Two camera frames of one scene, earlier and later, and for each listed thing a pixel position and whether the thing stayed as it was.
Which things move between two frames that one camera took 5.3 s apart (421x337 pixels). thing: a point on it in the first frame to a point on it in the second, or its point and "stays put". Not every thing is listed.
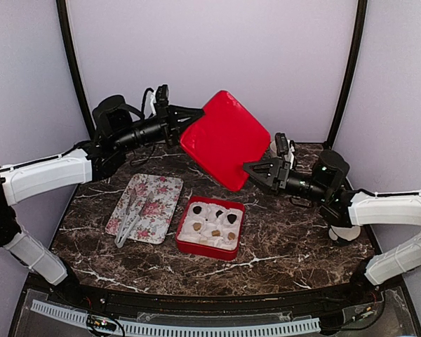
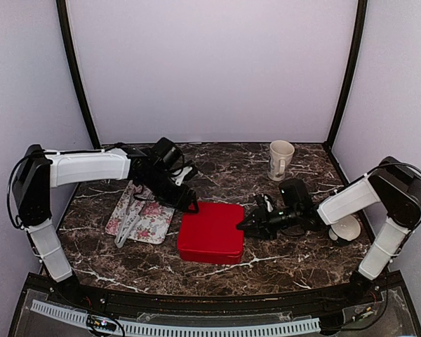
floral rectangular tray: [151, 226] stays put
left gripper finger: [180, 130] to [191, 199]
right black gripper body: [282, 175] to [269, 225]
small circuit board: [99, 322] stays put
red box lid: [225, 137] to [211, 235]
